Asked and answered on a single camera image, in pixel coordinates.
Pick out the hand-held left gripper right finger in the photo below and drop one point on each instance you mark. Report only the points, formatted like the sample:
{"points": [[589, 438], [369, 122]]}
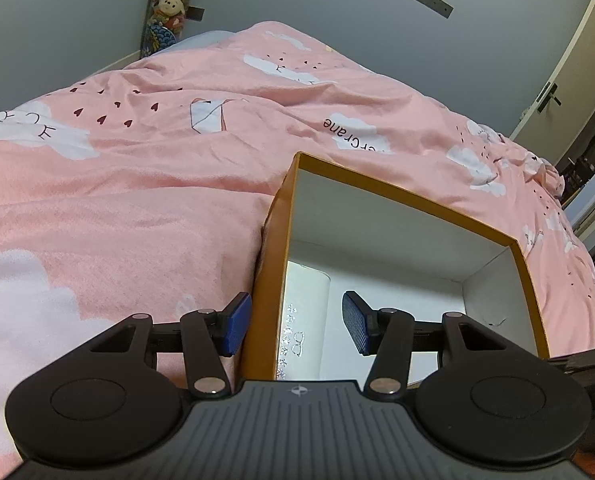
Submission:
{"points": [[357, 325]]}

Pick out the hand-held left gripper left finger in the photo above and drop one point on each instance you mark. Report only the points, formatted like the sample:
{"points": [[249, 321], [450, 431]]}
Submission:
{"points": [[237, 322]]}

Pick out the orange cardboard box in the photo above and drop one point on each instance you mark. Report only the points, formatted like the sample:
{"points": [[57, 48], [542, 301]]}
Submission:
{"points": [[270, 280]]}

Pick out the white flat box silver print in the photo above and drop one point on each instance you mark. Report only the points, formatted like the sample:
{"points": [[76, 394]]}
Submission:
{"points": [[302, 310]]}

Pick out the pink printed blanket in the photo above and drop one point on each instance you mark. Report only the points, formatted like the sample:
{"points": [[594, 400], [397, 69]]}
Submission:
{"points": [[127, 185]]}

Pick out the grey pillow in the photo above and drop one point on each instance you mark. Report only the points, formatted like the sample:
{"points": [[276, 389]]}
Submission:
{"points": [[202, 38]]}

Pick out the blue patterned plush toy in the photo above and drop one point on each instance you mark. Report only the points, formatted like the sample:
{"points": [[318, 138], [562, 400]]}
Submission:
{"points": [[158, 39]]}

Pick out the dark hanging tag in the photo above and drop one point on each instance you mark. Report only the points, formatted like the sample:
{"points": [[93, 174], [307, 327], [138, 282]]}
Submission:
{"points": [[195, 13]]}

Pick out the cream door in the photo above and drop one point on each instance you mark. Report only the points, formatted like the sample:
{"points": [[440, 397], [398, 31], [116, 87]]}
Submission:
{"points": [[577, 60]]}

